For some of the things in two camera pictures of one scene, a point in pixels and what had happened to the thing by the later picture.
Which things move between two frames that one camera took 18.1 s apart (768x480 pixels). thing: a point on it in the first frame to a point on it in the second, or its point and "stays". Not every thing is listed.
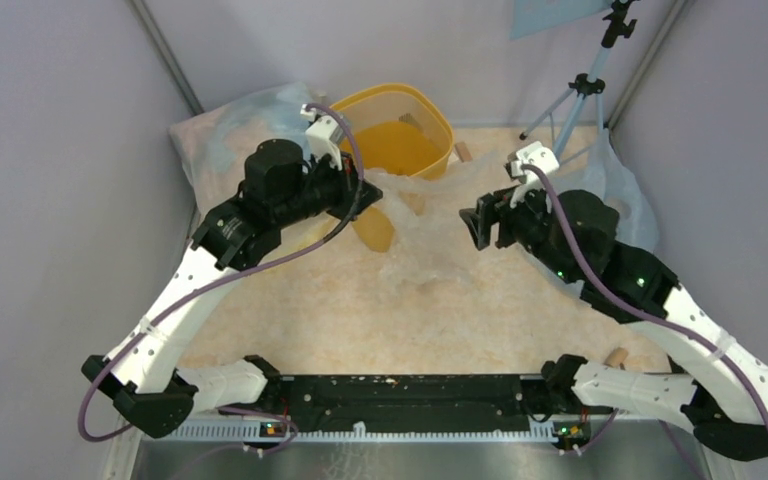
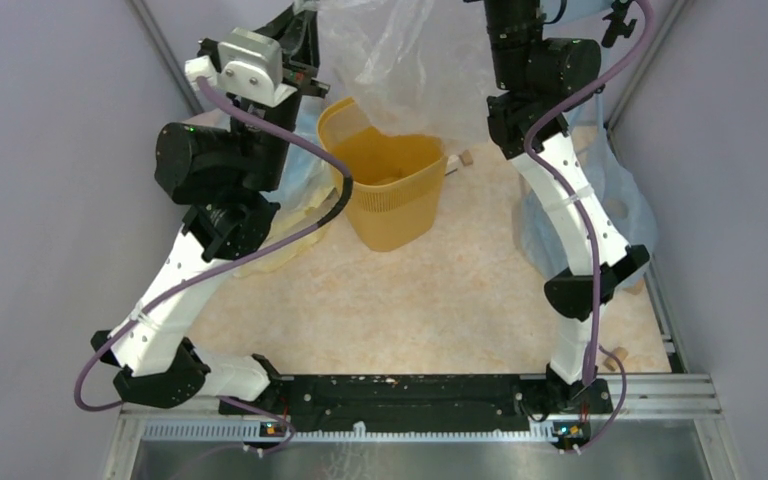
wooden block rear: x=463 y=151 stays
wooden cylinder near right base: x=616 y=357 stays
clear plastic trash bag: x=429 y=229 to x=414 y=67
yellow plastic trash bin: x=399 y=127 stays
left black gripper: x=348 y=185 to x=297 y=29
